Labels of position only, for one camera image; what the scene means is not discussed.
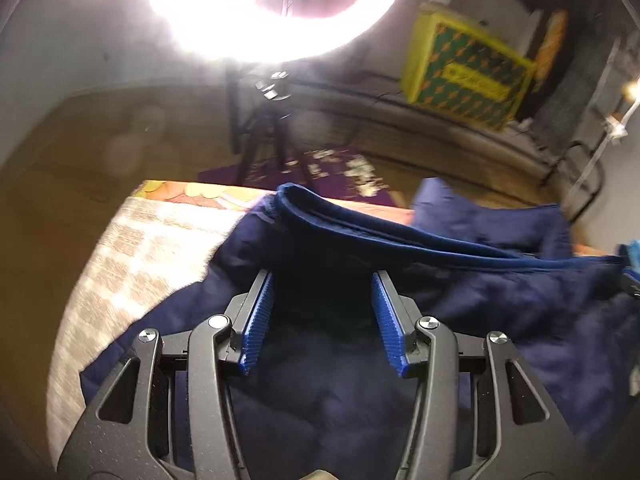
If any yellow hanging cloth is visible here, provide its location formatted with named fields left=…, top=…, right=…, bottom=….
left=532, top=10, right=569, bottom=93

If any navy puffer jacket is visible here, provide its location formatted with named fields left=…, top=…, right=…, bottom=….
left=80, top=177, right=640, bottom=480

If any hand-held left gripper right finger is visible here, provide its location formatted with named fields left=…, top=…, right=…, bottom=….
left=371, top=269, right=581, bottom=480

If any black metal clothes rack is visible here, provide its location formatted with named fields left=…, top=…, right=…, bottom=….
left=225, top=0, right=608, bottom=196

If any black light tripod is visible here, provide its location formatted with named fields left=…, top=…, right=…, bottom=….
left=227, top=60, right=321, bottom=192

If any purple patterned rug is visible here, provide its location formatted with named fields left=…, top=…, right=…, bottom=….
left=197, top=145, right=397, bottom=209

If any yellow green patterned box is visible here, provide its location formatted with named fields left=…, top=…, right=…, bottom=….
left=402, top=2, right=538, bottom=132

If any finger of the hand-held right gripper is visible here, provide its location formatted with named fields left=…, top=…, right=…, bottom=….
left=621, top=269, right=640, bottom=302

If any white clip lamp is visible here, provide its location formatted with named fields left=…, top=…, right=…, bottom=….
left=580, top=79, right=640, bottom=181

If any black metal chair frame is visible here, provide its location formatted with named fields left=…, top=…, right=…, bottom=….
left=564, top=140, right=608, bottom=222

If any ring light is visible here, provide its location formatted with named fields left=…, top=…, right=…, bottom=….
left=140, top=0, right=413, bottom=65

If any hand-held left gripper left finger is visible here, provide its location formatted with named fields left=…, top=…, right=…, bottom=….
left=57, top=269, right=276, bottom=480

